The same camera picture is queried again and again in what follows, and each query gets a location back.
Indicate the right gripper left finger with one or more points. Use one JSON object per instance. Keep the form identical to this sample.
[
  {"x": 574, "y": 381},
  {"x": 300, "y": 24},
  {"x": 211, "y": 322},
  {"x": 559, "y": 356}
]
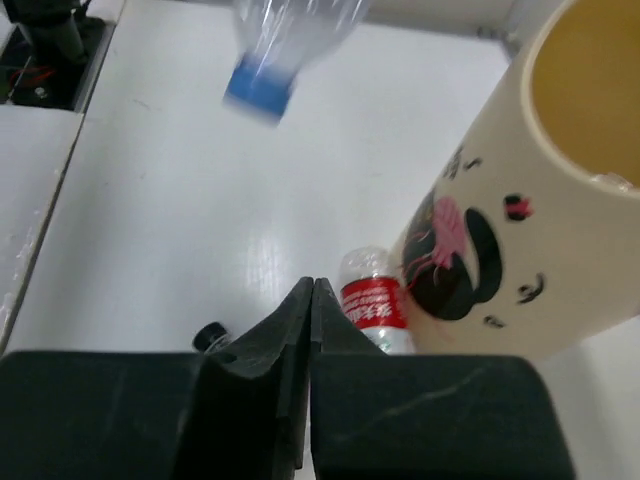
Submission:
[{"x": 236, "y": 413}]

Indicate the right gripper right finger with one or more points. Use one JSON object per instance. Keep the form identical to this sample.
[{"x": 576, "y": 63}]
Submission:
[{"x": 379, "y": 416}]

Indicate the black label black cap bottle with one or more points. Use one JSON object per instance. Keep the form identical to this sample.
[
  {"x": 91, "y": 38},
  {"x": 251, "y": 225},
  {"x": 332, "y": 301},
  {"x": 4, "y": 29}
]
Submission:
[{"x": 211, "y": 338}]

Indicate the red label clear bottle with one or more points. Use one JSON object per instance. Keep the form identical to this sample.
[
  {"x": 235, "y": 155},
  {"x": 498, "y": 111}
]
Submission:
[{"x": 373, "y": 299}]

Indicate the blue label crushed bottle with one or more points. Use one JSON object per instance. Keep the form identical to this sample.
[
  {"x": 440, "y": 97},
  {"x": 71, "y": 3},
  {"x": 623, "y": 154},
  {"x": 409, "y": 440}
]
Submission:
[{"x": 279, "y": 38}]

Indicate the cream bin with black ears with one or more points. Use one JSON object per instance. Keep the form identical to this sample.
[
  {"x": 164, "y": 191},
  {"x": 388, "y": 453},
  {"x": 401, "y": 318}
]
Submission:
[{"x": 528, "y": 241}]

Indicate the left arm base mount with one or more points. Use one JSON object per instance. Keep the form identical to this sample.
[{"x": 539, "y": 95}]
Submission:
[{"x": 27, "y": 80}]

